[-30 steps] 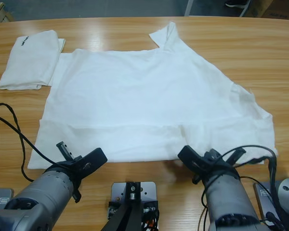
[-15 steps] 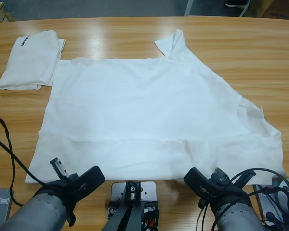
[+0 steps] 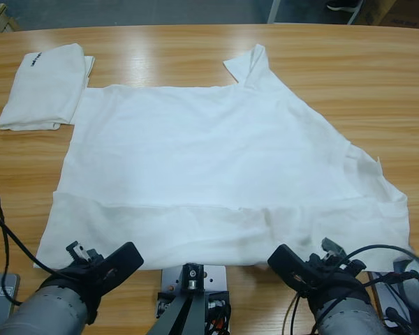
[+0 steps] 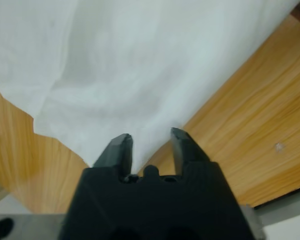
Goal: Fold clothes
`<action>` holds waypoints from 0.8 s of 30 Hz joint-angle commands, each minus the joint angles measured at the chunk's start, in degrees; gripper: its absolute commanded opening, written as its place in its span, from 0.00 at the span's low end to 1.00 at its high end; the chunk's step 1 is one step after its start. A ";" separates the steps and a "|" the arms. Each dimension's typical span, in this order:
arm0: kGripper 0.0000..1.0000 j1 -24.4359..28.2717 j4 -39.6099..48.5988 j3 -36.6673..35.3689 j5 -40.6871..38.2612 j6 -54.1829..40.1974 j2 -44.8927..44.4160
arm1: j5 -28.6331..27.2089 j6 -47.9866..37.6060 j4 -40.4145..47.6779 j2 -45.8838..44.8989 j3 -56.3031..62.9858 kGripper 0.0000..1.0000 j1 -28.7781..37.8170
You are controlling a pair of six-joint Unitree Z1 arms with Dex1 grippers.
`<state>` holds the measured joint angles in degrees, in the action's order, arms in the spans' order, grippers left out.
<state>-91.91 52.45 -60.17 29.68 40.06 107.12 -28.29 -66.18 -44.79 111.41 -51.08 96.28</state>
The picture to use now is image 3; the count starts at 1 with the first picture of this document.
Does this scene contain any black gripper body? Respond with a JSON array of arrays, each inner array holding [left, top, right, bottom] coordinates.
[[38, 240, 109, 325], [300, 237, 369, 317]]

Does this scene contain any white t-shirt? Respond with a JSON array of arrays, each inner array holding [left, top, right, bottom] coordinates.
[[33, 43, 411, 274], [0, 43, 96, 132]]

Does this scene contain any folded white T-shirt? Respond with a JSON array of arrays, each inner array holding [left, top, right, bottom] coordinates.
[[0, 43, 96, 132]]

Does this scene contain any white metal table leg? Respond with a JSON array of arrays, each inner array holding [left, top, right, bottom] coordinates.
[[347, 0, 369, 25], [267, 0, 284, 24]]

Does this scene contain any wooden pallet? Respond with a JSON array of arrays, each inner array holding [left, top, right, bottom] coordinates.
[[0, 3, 22, 34]]

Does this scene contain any brown cardboard box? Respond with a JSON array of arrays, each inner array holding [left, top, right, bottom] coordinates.
[[354, 0, 419, 29]]

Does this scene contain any black shoe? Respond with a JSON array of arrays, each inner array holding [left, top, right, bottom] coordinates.
[[326, 0, 364, 13]]

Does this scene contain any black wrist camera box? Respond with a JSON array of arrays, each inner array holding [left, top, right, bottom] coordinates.
[[97, 241, 145, 282], [267, 244, 311, 292]]

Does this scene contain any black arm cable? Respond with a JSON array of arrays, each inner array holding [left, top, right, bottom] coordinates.
[[282, 244, 419, 335], [0, 174, 60, 306]]

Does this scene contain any long looped black cable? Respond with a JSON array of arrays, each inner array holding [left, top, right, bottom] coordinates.
[[282, 292, 301, 335]]

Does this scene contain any black base plug cable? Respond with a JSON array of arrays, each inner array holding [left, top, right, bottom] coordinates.
[[383, 306, 419, 335]]

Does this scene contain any white block with dark post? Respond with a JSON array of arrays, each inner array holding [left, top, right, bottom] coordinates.
[[146, 263, 231, 335]]

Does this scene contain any orange cable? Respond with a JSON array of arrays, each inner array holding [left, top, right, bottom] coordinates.
[[209, 310, 230, 332]]

